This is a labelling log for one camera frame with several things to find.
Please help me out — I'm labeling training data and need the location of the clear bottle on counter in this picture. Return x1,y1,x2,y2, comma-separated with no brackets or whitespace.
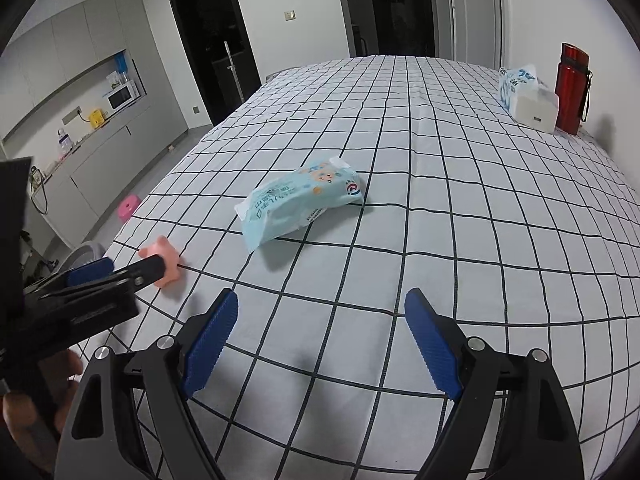
58,128,74,158

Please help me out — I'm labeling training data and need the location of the pink rubber pig toy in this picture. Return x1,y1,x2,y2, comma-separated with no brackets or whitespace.
138,235,180,289

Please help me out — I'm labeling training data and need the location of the small pink plastic stool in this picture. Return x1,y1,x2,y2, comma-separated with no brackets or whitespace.
117,194,141,223

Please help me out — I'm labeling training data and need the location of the yellow box on counter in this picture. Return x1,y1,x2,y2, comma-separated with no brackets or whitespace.
89,108,105,129

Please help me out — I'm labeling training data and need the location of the white black checked tablecloth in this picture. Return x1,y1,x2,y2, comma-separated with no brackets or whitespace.
79,56,639,479

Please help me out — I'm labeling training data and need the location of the blue broom with dustpan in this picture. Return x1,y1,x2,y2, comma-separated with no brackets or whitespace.
224,40,245,103

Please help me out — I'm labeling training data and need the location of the white microwave oven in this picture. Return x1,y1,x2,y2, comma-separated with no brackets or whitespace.
102,80,140,116

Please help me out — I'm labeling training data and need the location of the grey perforated laundry basket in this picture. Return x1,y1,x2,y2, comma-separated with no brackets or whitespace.
56,240,105,273

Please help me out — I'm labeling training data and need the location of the person's left hand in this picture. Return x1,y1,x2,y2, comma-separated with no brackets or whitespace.
2,349,84,472

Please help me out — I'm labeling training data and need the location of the red thermos bottle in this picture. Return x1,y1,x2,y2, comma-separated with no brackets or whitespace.
554,42,592,136

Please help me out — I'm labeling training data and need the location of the light blue wipes packet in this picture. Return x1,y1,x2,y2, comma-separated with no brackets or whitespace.
234,156,363,252

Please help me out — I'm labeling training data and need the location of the grey cabinet counter unit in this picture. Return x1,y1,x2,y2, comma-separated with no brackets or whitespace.
1,0,188,247

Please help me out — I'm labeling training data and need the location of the white blue tissue pack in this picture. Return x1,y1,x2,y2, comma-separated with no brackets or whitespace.
498,64,560,133

